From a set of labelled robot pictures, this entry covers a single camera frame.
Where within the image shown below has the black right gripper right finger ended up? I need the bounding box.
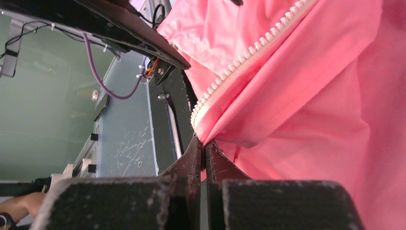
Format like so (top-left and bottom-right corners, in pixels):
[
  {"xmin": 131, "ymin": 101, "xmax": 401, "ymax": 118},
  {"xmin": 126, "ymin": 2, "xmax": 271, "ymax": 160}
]
[{"xmin": 205, "ymin": 142, "xmax": 364, "ymax": 230}]

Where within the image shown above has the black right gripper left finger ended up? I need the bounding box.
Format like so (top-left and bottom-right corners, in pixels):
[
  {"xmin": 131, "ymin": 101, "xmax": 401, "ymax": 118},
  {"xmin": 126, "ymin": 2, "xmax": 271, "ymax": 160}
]
[{"xmin": 31, "ymin": 137, "xmax": 202, "ymax": 230}]

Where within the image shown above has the pink zip-up jacket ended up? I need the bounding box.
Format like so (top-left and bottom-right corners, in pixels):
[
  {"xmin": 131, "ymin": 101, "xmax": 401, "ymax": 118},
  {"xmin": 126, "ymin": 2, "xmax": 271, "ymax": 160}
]
[{"xmin": 158, "ymin": 0, "xmax": 406, "ymax": 230}]

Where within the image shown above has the grey table edge panel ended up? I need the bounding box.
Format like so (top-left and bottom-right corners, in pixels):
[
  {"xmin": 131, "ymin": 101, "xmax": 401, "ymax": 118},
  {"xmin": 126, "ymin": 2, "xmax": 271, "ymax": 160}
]
[{"xmin": 96, "ymin": 52, "xmax": 158, "ymax": 177}]

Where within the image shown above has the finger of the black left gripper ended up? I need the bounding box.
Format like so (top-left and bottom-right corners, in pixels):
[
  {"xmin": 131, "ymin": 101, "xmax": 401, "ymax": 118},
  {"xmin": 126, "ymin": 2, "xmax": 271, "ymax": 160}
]
[{"xmin": 0, "ymin": 0, "xmax": 190, "ymax": 69}]

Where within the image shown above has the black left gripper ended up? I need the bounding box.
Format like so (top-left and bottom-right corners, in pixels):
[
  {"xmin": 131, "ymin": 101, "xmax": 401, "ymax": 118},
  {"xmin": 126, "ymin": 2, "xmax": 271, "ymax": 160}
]
[{"xmin": 146, "ymin": 59, "xmax": 195, "ymax": 159}]

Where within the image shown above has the operator hand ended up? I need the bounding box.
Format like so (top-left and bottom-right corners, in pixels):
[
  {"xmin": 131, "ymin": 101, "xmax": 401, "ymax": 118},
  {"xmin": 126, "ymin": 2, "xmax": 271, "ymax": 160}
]
[{"xmin": 0, "ymin": 192, "xmax": 46, "ymax": 223}]

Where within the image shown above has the purple cable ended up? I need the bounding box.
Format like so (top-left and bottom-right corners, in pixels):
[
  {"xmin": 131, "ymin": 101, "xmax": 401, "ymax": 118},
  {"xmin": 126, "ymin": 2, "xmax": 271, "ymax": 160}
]
[{"xmin": 81, "ymin": 32, "xmax": 147, "ymax": 101}]

